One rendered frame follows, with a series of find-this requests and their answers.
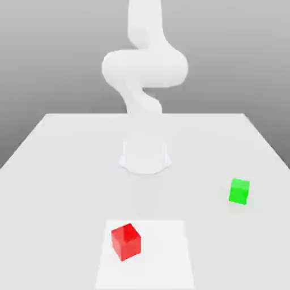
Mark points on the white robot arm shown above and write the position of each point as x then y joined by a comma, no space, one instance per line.
145,68

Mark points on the small red cube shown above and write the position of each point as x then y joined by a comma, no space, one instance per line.
126,242

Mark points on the small green cube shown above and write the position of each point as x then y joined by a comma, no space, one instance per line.
238,191

